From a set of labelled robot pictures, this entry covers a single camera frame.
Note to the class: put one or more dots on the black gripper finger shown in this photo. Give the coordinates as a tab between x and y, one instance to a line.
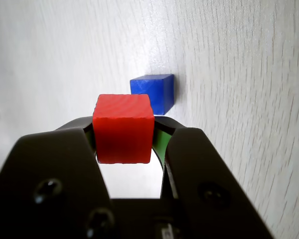
52	179
201	169

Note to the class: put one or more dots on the red wooden cube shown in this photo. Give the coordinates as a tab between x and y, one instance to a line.
123	129

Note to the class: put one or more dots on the blue wooden cube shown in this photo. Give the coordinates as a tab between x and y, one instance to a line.
162	92

